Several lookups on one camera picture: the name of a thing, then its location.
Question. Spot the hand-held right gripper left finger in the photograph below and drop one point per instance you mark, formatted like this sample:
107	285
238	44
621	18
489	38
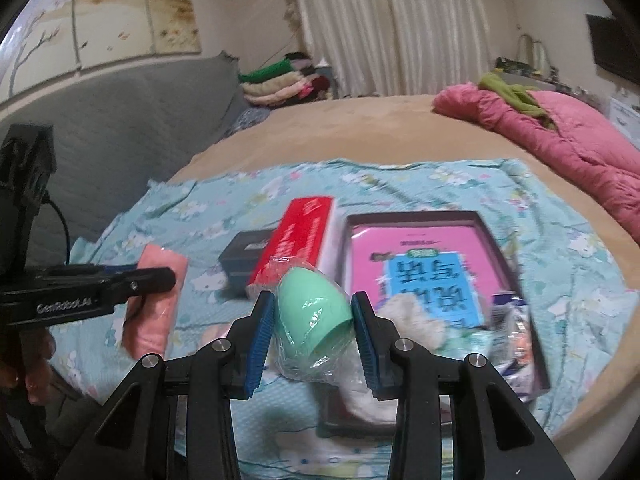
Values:
260	345

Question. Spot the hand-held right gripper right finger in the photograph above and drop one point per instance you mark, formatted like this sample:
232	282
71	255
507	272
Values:
365	345

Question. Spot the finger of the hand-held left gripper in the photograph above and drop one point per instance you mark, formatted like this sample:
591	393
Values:
145	280

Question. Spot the pink packet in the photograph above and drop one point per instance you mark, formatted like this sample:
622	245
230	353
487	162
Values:
155	320

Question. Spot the cream teddy bear plush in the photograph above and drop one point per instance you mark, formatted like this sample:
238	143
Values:
412	320

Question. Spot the large dark box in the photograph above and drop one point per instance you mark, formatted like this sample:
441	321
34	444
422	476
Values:
415	216

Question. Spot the person's left hand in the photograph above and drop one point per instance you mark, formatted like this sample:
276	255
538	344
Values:
37	375

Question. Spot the small dark box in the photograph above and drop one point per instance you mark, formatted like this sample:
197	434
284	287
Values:
240	265

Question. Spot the pink book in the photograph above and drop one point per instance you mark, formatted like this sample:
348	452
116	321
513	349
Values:
400	250

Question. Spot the grey quilted headboard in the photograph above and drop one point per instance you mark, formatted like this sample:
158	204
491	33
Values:
125	125

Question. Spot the green patterned tissue pack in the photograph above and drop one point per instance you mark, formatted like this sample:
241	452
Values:
467	345

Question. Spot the long red box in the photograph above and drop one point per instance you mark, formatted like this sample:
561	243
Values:
295	240

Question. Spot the colourful snack packets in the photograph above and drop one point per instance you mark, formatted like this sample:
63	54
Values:
510	340

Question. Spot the light blue printed blanket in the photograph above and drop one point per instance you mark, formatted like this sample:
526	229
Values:
450	185

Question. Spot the blue patterned pillow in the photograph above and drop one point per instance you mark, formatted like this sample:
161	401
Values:
247	120

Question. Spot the beige bedspread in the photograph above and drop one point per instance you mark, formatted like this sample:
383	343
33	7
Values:
350	125

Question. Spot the cream folded blanket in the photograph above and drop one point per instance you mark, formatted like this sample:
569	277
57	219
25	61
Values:
272	86

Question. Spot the green folded blanket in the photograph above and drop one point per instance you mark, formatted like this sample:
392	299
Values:
265	71

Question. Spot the dark red folded clothes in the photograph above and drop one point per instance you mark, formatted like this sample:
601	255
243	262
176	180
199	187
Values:
315	85

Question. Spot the green cloth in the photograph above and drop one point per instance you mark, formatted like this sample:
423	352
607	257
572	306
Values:
510	92

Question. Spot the pink quilt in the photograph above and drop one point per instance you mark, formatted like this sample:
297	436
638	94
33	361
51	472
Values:
590	135

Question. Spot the white curtain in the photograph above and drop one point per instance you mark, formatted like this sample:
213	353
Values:
390	25

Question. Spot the white plastic bag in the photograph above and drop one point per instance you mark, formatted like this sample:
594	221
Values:
532	52

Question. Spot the white cabinet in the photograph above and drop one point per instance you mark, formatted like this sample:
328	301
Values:
625	110

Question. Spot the black television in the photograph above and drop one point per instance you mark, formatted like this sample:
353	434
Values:
617	47

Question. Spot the wall poster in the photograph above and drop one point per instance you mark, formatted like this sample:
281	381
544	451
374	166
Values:
100	10

